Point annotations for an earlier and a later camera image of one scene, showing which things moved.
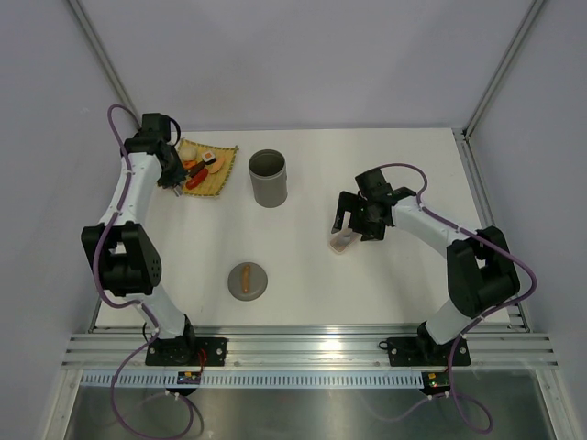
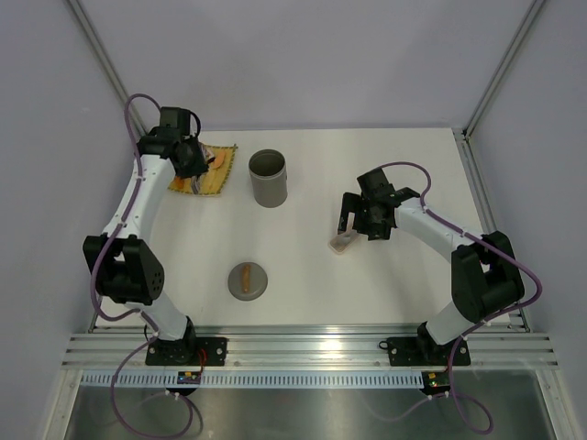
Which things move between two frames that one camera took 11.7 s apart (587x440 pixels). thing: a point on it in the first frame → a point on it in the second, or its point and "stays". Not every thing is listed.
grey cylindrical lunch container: [269, 172] stays
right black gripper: [350, 202] stays
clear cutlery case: [339, 242] stays
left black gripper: [177, 177] → [199, 167]
